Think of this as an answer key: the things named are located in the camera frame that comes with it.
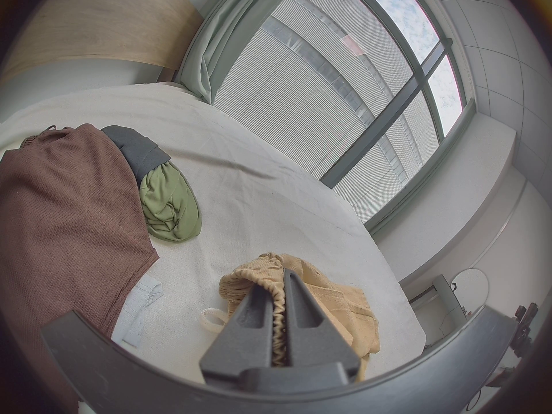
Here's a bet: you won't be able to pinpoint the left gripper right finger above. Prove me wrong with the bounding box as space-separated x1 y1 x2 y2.
284 269 361 384

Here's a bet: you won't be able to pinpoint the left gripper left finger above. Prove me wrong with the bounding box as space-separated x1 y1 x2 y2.
200 284 274 384

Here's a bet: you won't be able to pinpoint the tan shorts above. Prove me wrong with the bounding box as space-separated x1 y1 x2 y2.
200 252 381 384

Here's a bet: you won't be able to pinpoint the bed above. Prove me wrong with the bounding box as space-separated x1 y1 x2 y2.
0 0 428 414

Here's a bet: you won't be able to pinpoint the white garment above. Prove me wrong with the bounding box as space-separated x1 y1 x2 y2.
111 274 165 349

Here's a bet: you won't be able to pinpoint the green garment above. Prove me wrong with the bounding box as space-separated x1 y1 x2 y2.
138 161 203 243

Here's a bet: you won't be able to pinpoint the brown garment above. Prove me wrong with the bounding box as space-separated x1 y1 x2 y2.
0 123 160 406

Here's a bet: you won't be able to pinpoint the dark grey garment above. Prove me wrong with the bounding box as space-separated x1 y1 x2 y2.
101 125 172 185

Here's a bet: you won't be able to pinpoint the window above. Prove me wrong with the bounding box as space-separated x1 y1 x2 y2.
210 0 478 237

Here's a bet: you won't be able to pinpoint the pale green curtain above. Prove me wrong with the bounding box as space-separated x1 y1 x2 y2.
178 0 321 105

